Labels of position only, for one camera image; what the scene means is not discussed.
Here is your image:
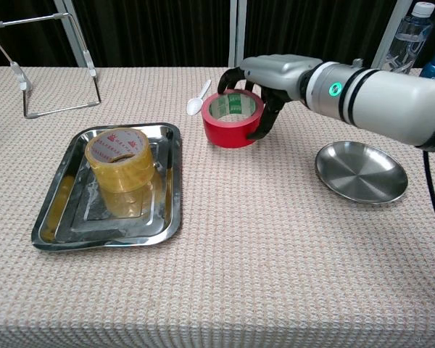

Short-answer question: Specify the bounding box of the rectangular stainless steel tray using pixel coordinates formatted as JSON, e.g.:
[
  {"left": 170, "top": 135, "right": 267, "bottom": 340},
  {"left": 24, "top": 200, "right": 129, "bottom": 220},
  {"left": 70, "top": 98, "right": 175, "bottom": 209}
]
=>
[{"left": 30, "top": 122, "right": 183, "bottom": 252}]

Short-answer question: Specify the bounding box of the yellow transparent tape roll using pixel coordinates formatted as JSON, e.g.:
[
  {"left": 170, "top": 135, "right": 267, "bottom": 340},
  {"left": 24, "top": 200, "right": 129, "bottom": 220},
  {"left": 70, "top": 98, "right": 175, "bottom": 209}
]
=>
[{"left": 84, "top": 127, "right": 156, "bottom": 193}]

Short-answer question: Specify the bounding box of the round stainless steel dish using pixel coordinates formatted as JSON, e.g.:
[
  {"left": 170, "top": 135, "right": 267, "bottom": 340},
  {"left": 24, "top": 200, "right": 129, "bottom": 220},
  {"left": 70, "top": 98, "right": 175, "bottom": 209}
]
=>
[{"left": 314, "top": 141, "right": 410, "bottom": 204}]

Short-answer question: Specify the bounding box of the beige woven tablecloth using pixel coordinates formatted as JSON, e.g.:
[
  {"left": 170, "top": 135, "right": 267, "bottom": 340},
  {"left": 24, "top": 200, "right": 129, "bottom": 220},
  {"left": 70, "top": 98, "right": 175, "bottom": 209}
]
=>
[{"left": 0, "top": 66, "right": 435, "bottom": 348}]

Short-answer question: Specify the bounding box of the vertical grey frame post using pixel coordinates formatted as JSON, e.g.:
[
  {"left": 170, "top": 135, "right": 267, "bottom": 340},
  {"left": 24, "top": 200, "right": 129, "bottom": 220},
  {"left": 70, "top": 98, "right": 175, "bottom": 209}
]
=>
[{"left": 228, "top": 0, "right": 247, "bottom": 68}]

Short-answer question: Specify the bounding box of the clear plastic water bottle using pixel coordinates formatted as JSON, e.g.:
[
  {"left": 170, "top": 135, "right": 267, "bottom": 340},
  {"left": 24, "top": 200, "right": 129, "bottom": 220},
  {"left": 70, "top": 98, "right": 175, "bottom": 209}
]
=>
[{"left": 382, "top": 1, "right": 435, "bottom": 75}]

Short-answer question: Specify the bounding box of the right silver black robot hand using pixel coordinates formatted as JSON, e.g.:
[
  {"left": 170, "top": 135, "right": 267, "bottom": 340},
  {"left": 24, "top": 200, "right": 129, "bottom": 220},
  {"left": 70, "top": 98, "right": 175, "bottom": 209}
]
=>
[{"left": 217, "top": 54, "right": 323, "bottom": 142}]

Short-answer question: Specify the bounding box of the slanted grey frame post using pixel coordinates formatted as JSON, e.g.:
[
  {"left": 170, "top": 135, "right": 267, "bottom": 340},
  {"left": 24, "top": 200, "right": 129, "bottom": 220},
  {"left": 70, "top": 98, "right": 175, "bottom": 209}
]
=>
[
  {"left": 54, "top": 0, "right": 92, "bottom": 69},
  {"left": 370, "top": 0, "right": 414, "bottom": 70}
]

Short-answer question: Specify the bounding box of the black curtain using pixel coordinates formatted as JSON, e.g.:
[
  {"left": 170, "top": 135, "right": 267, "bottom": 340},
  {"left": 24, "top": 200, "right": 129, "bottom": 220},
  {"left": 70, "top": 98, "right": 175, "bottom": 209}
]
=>
[{"left": 0, "top": 0, "right": 435, "bottom": 69}]

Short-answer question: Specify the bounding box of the red tape roll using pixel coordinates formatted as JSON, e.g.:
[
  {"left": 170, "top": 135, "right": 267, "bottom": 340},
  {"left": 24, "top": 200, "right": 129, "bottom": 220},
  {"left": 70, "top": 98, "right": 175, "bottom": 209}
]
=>
[{"left": 202, "top": 89, "right": 266, "bottom": 149}]

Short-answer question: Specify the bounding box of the white plastic spoon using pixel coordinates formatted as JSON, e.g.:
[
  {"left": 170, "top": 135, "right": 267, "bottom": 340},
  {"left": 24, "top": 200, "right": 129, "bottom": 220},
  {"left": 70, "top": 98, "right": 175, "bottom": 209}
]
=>
[{"left": 186, "top": 79, "right": 212, "bottom": 117}]

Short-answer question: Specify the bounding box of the metal wire stand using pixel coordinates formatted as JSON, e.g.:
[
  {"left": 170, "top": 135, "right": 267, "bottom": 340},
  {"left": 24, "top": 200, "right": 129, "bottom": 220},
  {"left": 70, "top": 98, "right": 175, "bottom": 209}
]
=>
[{"left": 0, "top": 12, "right": 102, "bottom": 120}]

